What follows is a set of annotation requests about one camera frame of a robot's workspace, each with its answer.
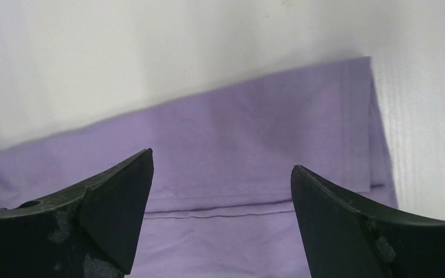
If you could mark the lavender purple t-shirt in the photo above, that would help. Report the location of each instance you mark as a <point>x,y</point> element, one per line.
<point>220,203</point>

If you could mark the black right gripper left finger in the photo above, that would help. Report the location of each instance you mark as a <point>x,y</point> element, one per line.
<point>89,229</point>

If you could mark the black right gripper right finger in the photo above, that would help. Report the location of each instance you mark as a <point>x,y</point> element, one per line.
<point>348,235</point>

